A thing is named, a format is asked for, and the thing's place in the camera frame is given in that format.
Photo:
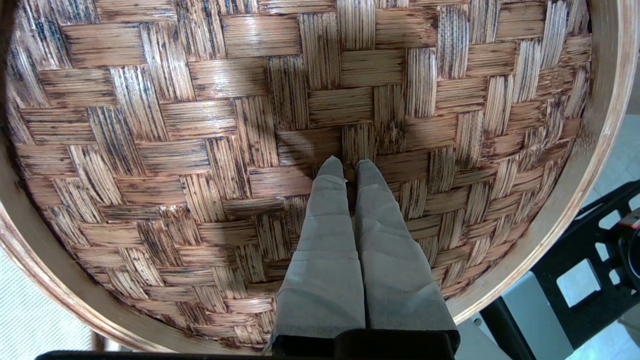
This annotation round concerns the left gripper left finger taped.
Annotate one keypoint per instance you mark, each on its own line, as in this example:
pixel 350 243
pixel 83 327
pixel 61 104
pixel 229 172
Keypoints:
pixel 325 270

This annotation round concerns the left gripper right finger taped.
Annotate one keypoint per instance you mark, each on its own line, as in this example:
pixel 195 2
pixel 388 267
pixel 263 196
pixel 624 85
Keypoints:
pixel 395 280

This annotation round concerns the small woven bamboo lid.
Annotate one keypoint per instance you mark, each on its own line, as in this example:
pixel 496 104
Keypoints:
pixel 250 100

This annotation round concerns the black metal frame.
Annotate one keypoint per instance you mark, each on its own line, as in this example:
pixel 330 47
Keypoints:
pixel 550 280

